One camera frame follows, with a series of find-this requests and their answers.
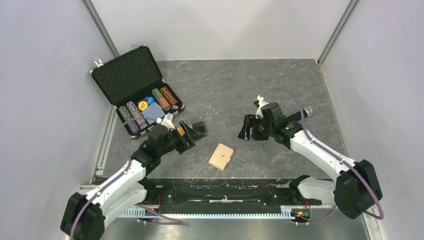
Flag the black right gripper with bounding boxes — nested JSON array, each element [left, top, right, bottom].
[[238, 114, 275, 141]]

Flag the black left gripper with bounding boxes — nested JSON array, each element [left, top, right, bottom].
[[158, 120, 205, 156]]

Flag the clear acrylic card box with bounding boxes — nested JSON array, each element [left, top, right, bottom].
[[178, 116, 209, 141]]

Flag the tan leather card holder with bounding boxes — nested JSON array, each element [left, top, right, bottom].
[[208, 143, 234, 171]]

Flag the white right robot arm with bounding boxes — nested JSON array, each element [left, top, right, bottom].
[[238, 99, 384, 219]]

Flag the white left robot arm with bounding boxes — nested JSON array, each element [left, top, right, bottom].
[[59, 119, 208, 240]]

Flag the blue patterned card deck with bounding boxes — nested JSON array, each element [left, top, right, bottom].
[[141, 102, 165, 125]]

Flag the orange black chip stack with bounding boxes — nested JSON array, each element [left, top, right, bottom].
[[159, 86, 178, 106]]

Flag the pink chip stack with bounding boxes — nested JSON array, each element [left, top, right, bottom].
[[151, 88, 171, 112]]

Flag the yellow dealer chip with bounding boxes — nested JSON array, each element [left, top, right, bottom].
[[137, 100, 149, 111]]

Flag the purple chip stack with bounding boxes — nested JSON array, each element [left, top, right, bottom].
[[126, 101, 149, 136]]

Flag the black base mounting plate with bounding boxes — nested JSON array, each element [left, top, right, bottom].
[[141, 178, 322, 215]]

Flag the black cylindrical flashlight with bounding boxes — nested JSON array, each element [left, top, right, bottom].
[[287, 106, 313, 122]]

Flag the green chip stack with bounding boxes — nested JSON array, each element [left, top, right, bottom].
[[118, 105, 133, 123]]

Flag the black poker chip case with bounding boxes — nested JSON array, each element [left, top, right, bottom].
[[90, 45, 186, 122]]

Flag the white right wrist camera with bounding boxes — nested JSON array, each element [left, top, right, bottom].
[[254, 95, 269, 119]]

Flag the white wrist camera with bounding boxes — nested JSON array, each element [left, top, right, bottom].
[[156, 112, 176, 131], [254, 95, 269, 119]]

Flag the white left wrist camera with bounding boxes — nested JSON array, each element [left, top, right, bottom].
[[156, 112, 176, 131]]

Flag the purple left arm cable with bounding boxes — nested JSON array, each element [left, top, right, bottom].
[[68, 116, 185, 240]]

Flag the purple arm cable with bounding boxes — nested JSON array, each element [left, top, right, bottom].
[[263, 87, 385, 226], [68, 116, 185, 240]]

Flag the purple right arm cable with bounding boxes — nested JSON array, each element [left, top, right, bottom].
[[263, 87, 385, 226]]

